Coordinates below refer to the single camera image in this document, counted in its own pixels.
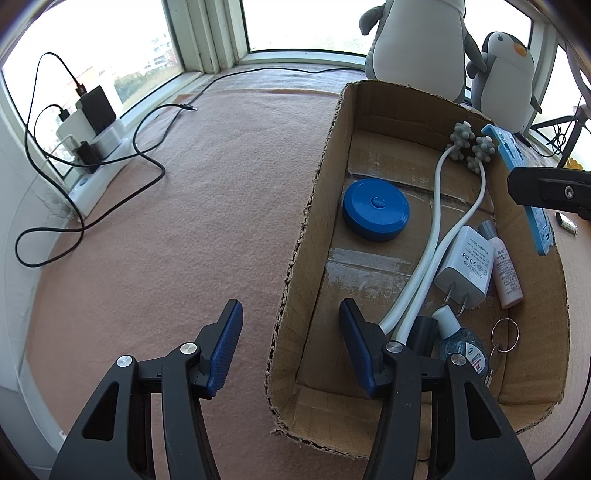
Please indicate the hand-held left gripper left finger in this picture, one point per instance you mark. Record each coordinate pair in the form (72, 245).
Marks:
(226, 350)

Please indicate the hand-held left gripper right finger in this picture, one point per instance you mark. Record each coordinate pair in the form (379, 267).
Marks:
(355, 346)

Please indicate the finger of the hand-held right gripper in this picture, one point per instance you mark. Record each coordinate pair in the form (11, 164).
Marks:
(554, 189)

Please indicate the blue phone stand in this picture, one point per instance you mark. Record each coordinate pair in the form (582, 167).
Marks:
(505, 143)

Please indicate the black cylinder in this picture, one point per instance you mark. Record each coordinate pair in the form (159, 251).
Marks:
(422, 334)

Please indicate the pink tube bottle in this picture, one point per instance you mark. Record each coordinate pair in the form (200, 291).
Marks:
(505, 272)

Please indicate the small hand sanitizer bottle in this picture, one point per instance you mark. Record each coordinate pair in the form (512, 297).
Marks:
(466, 346)

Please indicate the white charger adapter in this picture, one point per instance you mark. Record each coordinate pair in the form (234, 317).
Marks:
(466, 267)

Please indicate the white roller massager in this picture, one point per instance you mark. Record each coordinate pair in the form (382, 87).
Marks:
(436, 198)

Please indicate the blue round case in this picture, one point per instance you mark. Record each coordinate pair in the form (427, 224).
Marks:
(374, 212)

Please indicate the cardboard box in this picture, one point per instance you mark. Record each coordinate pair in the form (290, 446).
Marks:
(392, 138)

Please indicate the yellow bowl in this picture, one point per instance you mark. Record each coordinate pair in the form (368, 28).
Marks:
(576, 164)

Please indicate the patterned rectangular stick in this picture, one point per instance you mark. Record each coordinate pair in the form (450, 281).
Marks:
(567, 224)

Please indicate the black tripod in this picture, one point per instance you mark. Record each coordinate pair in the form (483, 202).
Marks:
(570, 143)

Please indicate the small penguin plush toy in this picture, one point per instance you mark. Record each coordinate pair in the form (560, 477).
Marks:
(503, 83)

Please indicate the peach mat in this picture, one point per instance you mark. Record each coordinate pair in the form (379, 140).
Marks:
(184, 230)

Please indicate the large penguin plush toy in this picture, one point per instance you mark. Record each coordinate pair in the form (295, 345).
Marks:
(415, 46)

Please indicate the white power strip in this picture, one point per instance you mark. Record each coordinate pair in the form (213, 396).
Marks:
(97, 184)

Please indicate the black charger plug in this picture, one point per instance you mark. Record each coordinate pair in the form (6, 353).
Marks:
(90, 157)

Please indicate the white charger block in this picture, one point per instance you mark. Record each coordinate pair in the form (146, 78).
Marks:
(74, 131)

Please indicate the white window frame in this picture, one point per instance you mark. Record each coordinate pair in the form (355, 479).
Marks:
(207, 37)

